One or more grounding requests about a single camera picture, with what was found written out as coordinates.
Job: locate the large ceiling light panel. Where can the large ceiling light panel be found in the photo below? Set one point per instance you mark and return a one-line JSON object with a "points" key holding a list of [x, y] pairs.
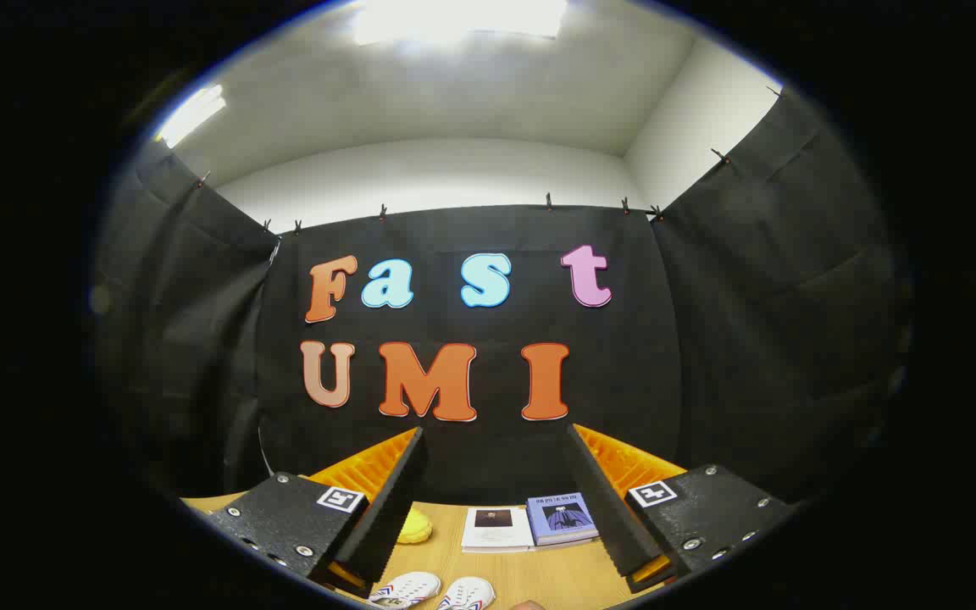
{"points": [[454, 17]]}

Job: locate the blue book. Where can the blue book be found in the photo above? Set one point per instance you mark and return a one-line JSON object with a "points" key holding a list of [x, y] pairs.
{"points": [[562, 518]]}

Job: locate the white book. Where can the white book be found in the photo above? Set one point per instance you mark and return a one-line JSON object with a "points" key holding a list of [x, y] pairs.
{"points": [[496, 527]]}

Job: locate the white striped shoe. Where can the white striped shoe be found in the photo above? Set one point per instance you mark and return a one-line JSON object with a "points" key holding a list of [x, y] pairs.
{"points": [[403, 589], [467, 593]]}

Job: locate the black backdrop cloth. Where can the black backdrop cloth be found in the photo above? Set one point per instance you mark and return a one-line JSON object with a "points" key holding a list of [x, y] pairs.
{"points": [[496, 457]]}

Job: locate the yellow plush toy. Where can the yellow plush toy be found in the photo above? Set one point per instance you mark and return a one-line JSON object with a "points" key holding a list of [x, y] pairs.
{"points": [[414, 527]]}

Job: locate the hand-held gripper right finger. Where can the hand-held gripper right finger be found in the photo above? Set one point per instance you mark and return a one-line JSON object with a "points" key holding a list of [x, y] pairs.
{"points": [[611, 508]]}

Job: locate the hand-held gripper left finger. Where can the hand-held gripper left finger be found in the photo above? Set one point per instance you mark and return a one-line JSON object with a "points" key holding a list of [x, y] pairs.
{"points": [[386, 517]]}

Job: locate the small ceiling light panel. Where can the small ceiling light panel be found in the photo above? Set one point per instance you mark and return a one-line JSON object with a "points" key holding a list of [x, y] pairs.
{"points": [[190, 114]]}

